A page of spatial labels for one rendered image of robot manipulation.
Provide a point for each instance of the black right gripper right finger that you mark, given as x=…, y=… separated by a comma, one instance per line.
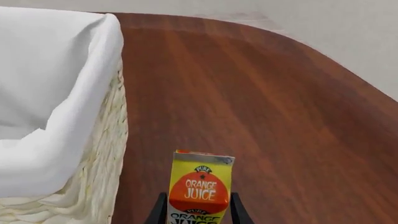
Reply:
x=240, y=211

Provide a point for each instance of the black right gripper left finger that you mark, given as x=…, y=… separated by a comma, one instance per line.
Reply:
x=158, y=211

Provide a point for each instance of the yellow orange juice carton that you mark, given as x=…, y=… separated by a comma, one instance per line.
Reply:
x=200, y=186

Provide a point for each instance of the white woven basket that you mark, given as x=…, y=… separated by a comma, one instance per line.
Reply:
x=93, y=182

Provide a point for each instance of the white cloth basket liner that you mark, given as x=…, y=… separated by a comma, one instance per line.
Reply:
x=46, y=93

